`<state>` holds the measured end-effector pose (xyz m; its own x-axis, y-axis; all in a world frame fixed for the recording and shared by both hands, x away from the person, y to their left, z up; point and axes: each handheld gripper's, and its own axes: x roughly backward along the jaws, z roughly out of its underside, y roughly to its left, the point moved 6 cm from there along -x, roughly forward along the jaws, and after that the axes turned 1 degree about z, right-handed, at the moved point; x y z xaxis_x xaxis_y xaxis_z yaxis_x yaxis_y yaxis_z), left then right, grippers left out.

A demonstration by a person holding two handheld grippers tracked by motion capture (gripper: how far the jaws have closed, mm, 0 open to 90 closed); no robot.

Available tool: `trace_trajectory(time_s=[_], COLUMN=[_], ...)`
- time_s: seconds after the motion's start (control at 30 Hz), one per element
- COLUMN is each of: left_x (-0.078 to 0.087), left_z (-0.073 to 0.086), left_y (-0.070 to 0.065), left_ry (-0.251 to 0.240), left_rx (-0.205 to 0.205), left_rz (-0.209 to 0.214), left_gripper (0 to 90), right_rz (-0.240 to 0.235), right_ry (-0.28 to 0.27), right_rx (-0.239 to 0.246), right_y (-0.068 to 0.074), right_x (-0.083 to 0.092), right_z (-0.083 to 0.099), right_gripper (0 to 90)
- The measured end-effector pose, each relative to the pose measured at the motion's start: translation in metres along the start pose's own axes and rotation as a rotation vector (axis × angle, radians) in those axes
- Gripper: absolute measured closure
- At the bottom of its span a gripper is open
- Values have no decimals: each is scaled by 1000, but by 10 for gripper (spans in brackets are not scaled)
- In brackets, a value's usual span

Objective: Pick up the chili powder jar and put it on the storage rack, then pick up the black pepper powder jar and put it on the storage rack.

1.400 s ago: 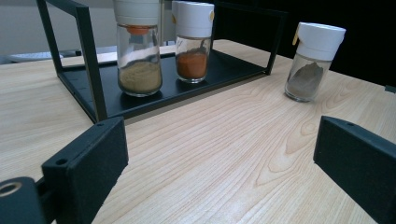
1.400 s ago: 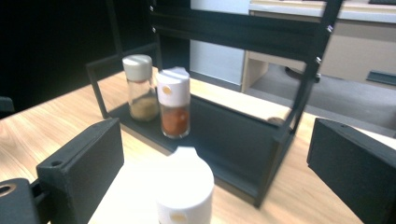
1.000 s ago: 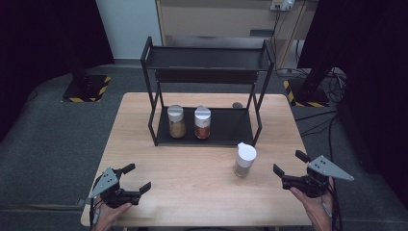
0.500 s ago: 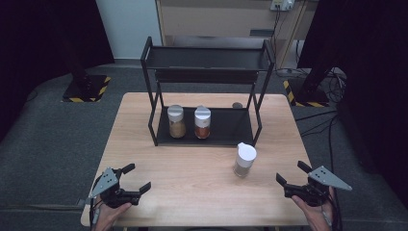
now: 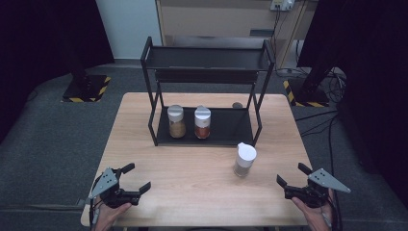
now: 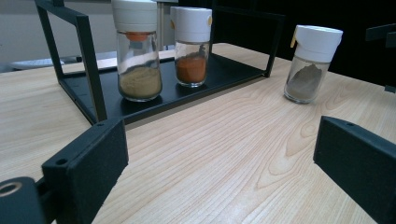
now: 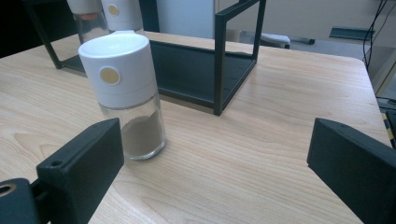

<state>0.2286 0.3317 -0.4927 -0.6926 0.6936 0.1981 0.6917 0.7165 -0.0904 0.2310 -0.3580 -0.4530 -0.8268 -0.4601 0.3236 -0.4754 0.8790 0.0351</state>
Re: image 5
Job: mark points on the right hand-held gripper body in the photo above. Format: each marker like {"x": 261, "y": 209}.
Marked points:
{"x": 320, "y": 183}

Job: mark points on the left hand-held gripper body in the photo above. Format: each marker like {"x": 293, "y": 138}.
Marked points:
{"x": 107, "y": 184}

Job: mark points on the tan powder spice jar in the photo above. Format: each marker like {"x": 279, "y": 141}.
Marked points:
{"x": 176, "y": 123}

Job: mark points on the red powder spice jar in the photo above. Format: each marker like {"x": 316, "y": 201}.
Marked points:
{"x": 202, "y": 123}

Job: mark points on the black metal two-tier rack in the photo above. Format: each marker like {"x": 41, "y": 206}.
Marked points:
{"x": 208, "y": 59}

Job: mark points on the person's left hand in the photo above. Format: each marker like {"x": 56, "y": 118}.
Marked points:
{"x": 109, "y": 216}

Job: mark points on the person's right hand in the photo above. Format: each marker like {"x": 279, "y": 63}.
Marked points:
{"x": 312, "y": 216}

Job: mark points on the grey powder spice jar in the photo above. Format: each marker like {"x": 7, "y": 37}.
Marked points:
{"x": 245, "y": 159}

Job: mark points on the black stand with striped base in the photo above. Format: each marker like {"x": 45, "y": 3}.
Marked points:
{"x": 86, "y": 86}
{"x": 308, "y": 93}

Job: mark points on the grey round disc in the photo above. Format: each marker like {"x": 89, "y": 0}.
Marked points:
{"x": 237, "y": 105}

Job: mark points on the dark curtain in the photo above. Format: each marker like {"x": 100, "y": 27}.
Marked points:
{"x": 369, "y": 64}
{"x": 38, "y": 48}

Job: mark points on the white wall power outlet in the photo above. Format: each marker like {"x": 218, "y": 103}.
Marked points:
{"x": 282, "y": 4}

